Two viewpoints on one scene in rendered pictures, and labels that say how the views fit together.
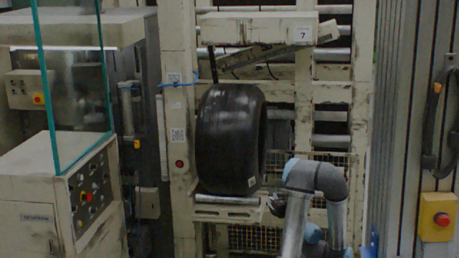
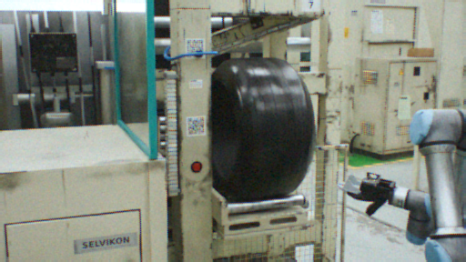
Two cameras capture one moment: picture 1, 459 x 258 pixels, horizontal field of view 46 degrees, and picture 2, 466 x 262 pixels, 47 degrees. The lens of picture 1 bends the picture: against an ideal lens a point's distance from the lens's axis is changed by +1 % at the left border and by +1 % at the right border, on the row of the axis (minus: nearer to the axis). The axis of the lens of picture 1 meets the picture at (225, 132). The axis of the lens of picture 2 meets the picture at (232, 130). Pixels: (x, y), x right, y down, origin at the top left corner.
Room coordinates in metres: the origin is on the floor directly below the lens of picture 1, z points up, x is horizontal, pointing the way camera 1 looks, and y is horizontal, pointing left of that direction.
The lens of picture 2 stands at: (0.84, 1.18, 1.57)
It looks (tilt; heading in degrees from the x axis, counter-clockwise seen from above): 10 degrees down; 328
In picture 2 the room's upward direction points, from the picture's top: straight up
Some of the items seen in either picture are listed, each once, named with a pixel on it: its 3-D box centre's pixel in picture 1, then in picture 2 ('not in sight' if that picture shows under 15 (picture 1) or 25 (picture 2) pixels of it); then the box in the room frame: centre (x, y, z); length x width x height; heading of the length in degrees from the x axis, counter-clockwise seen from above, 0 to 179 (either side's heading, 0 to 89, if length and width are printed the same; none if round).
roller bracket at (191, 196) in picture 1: (199, 185); (209, 198); (2.68, 0.15, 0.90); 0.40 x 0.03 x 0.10; 168
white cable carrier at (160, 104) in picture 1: (163, 137); (172, 133); (2.67, 0.32, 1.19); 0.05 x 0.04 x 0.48; 168
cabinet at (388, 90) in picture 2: not in sight; (394, 105); (5.59, -4.21, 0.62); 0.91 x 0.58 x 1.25; 89
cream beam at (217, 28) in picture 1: (260, 28); (252, 1); (2.91, -0.20, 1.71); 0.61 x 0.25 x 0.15; 78
